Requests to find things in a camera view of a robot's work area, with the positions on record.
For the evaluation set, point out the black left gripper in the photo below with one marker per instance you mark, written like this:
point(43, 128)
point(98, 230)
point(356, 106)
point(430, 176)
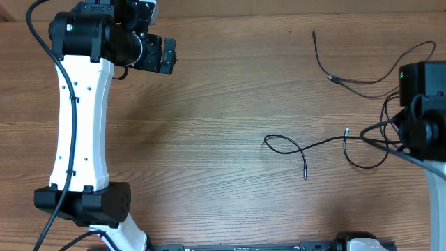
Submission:
point(151, 62)

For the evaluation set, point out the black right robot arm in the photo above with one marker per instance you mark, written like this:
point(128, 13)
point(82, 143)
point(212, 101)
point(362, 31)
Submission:
point(422, 132)

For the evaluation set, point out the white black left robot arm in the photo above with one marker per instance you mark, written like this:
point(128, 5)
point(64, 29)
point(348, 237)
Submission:
point(87, 43)

